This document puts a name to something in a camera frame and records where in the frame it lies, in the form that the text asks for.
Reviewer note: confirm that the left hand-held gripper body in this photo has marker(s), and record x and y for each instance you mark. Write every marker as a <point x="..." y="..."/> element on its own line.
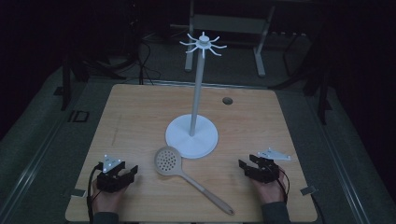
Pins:
<point x="109" y="183"/>

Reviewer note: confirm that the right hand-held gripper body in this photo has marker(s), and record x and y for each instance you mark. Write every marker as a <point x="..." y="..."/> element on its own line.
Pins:
<point x="268" y="171"/>

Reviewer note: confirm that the person's left hand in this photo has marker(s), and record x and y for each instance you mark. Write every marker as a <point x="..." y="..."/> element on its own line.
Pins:
<point x="106" y="200"/>

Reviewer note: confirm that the person's right hand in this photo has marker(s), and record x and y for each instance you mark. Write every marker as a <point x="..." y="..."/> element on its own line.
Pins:
<point x="270" y="192"/>

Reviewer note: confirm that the grey tape strip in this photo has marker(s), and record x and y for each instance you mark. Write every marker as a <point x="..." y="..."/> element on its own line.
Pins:
<point x="78" y="193"/>
<point x="308" y="190"/>

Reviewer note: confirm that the beige slotted spoon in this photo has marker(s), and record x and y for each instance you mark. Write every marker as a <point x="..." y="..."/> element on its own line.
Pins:
<point x="174" y="166"/>

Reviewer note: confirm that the white hook stand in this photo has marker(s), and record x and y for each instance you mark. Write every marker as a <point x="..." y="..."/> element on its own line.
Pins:
<point x="196" y="130"/>

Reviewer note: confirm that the black metal stand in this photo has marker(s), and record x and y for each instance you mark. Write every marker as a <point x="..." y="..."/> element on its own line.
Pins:
<point x="67" y="81"/>
<point x="320" y="90"/>

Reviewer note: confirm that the white metal desk frame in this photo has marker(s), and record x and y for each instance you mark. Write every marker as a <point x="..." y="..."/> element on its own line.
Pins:
<point x="230" y="25"/>

